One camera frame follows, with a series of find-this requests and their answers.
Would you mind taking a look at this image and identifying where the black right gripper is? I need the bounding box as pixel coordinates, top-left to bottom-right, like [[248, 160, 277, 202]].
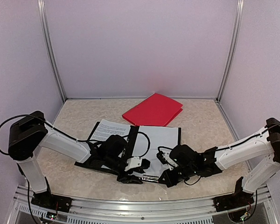
[[161, 166, 197, 189]]

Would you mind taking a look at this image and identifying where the printed text paper sheet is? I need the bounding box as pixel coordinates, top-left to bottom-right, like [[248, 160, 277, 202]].
[[89, 119, 130, 141]]

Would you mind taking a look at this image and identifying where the white paper sheet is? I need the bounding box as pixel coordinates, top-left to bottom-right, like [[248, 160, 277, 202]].
[[133, 126, 181, 177]]

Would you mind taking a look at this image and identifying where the black book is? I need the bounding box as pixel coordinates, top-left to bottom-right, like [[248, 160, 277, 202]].
[[75, 126, 172, 176]]

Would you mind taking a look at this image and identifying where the red file folder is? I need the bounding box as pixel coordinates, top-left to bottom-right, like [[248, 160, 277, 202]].
[[122, 93, 183, 126]]

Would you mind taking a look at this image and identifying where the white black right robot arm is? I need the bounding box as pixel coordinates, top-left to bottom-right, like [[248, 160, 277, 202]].
[[157, 118, 280, 207]]

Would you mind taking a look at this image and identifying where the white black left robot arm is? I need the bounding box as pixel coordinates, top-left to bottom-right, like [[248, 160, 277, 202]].
[[8, 111, 150, 208]]

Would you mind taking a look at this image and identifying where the black folder edge clip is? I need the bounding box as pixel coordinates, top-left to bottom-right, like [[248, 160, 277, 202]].
[[141, 175, 159, 183]]

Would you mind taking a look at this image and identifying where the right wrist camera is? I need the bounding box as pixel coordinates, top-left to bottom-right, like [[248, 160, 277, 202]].
[[156, 151, 174, 170]]

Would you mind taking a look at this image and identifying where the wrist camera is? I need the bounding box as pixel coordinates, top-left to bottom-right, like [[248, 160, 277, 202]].
[[156, 151, 174, 170], [125, 156, 150, 171]]

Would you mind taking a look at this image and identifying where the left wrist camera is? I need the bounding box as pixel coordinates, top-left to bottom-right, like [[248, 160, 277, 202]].
[[125, 156, 150, 171]]

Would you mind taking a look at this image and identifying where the right camera cable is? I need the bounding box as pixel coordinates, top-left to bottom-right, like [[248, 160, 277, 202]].
[[156, 146, 201, 186]]

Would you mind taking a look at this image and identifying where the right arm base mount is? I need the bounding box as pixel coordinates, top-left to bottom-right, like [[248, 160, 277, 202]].
[[213, 193, 254, 212]]

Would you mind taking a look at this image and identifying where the aluminium front rail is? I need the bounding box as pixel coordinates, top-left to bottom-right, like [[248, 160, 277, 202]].
[[5, 186, 279, 224]]

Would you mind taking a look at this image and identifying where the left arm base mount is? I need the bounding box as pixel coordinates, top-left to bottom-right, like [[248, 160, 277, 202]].
[[31, 192, 72, 213]]

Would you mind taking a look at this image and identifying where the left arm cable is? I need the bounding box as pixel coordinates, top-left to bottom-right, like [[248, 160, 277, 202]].
[[0, 113, 151, 220]]

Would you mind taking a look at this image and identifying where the left aluminium corner post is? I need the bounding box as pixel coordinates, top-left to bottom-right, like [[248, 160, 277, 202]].
[[37, 0, 67, 103]]

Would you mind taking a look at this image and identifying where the aluminium corner post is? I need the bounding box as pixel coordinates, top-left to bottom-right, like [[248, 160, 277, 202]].
[[217, 0, 244, 103], [37, 0, 67, 103]]

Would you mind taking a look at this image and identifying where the right aluminium corner post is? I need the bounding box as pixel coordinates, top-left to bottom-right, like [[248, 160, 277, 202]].
[[217, 0, 244, 103]]

